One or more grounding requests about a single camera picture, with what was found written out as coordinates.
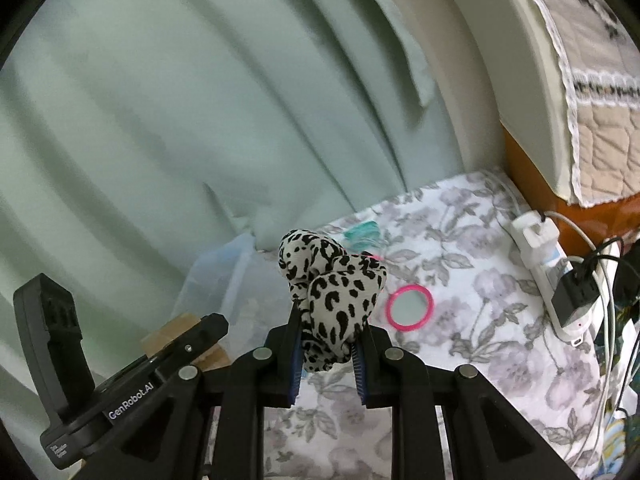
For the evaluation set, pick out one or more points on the floral white blanket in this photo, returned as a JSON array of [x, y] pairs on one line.
[[449, 237]]

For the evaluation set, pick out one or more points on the clear tape roll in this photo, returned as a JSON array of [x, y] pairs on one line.
[[193, 338]]

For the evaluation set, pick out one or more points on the white plug adapter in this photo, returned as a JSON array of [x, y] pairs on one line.
[[539, 233]]

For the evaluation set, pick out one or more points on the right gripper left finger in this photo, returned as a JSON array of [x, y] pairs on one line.
[[206, 424]]

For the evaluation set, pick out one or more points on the leopard print scrunchie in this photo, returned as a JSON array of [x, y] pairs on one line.
[[335, 292]]

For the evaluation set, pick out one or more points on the pink round mirror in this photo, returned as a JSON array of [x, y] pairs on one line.
[[409, 308]]

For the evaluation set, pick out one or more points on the clear plastic storage bin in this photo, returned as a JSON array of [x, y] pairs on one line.
[[243, 285]]

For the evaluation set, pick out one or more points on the green curtain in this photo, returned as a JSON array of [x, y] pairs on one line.
[[135, 134]]

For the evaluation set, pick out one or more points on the white bed headboard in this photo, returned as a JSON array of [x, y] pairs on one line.
[[524, 73]]

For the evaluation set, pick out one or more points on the teal bangle stack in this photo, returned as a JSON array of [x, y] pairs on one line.
[[364, 237]]

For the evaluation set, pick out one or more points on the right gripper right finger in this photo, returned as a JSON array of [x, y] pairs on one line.
[[459, 410]]

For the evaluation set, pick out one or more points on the black power adapter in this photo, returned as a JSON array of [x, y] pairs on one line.
[[576, 292]]

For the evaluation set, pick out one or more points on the white power strip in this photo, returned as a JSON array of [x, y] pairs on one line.
[[547, 268]]

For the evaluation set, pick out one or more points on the quilted beige cover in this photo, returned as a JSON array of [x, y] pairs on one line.
[[599, 65]]

